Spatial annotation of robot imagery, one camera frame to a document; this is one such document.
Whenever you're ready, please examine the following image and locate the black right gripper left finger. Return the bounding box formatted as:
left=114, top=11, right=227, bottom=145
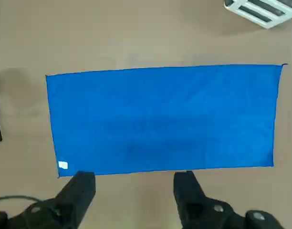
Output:
left=0, top=170, right=96, bottom=229

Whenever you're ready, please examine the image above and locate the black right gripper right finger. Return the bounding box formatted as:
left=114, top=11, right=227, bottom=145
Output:
left=173, top=170, right=284, bottom=229

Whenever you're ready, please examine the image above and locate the blue towel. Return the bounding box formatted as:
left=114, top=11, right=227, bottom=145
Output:
left=45, top=63, right=289, bottom=179

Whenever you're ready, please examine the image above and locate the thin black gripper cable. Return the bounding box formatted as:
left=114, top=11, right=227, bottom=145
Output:
left=0, top=195, right=41, bottom=205

